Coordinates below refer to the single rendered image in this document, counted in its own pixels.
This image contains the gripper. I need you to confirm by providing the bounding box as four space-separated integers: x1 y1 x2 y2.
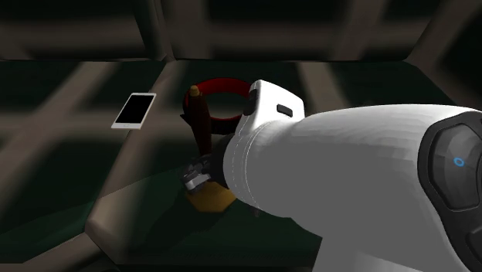
182 136 231 192

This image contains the yellow hexagonal object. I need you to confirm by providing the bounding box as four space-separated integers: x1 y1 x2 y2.
185 182 237 214

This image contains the dark plaid sofa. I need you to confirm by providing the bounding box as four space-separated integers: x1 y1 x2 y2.
0 0 482 272

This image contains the dark red pen, tan tip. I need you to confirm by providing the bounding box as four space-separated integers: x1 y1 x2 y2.
188 85 213 156

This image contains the white smartphone with black screen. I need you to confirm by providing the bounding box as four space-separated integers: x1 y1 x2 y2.
110 92 158 130

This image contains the red ring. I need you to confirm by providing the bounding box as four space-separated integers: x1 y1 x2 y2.
183 77 253 123

